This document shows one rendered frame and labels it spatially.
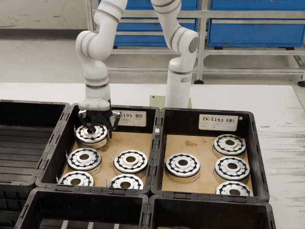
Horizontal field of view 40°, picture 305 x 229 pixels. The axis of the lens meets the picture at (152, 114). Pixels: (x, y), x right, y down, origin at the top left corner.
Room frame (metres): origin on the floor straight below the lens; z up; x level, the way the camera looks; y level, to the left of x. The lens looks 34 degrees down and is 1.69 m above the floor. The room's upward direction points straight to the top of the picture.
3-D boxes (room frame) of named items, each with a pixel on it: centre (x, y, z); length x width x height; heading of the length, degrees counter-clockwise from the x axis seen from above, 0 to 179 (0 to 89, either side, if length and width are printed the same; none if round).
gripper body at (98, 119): (1.08, 0.16, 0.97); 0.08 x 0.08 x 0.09
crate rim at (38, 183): (0.97, 0.14, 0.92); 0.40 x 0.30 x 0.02; 175
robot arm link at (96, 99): (1.06, 0.17, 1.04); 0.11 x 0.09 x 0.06; 176
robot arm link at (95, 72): (1.09, 0.17, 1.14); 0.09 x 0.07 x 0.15; 51
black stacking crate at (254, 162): (0.94, -0.16, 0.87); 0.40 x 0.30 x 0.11; 175
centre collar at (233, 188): (0.83, -0.22, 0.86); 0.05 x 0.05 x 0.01
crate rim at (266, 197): (0.94, -0.16, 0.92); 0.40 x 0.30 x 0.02; 175
